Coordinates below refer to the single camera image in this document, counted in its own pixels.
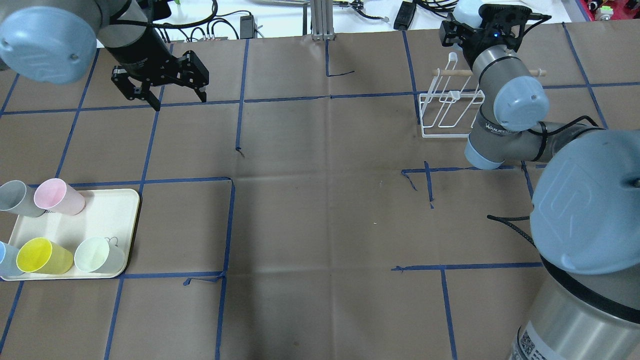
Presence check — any black power adapter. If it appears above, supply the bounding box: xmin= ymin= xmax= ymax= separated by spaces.
xmin=393 ymin=0 xmax=417 ymax=31

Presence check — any pink cup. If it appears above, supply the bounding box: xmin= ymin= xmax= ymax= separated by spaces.
xmin=33 ymin=178 xmax=86 ymax=215

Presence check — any light blue ikea cup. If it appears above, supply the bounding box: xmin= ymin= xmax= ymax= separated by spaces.
xmin=452 ymin=0 xmax=484 ymax=28

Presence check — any grey cup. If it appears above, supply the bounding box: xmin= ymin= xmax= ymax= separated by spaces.
xmin=0 ymin=180 xmax=46 ymax=218

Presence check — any white wire cup rack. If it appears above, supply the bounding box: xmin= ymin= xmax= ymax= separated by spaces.
xmin=418 ymin=45 xmax=550 ymax=139

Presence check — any brown paper table mat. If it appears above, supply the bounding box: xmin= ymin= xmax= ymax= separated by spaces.
xmin=0 ymin=21 xmax=640 ymax=360

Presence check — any red tray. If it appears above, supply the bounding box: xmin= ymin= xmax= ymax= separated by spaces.
xmin=575 ymin=0 xmax=639 ymax=21

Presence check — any yellow cup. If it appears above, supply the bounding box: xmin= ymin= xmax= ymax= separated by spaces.
xmin=16 ymin=237 xmax=74 ymax=275

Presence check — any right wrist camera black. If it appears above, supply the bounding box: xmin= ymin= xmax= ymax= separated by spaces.
xmin=478 ymin=4 xmax=533 ymax=38

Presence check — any cream serving tray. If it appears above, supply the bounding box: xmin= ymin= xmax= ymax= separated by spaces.
xmin=1 ymin=188 xmax=141 ymax=281

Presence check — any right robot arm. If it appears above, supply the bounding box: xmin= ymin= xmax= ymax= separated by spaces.
xmin=439 ymin=6 xmax=639 ymax=360

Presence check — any cream white cup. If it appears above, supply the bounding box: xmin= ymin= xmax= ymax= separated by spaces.
xmin=74 ymin=236 xmax=126 ymax=274

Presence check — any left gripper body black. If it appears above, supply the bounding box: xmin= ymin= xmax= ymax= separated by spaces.
xmin=110 ymin=50 xmax=210 ymax=89

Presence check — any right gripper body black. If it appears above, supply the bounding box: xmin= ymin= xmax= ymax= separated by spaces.
xmin=439 ymin=20 xmax=521 ymax=60

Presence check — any aluminium frame post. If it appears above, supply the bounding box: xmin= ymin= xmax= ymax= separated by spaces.
xmin=310 ymin=0 xmax=335 ymax=41

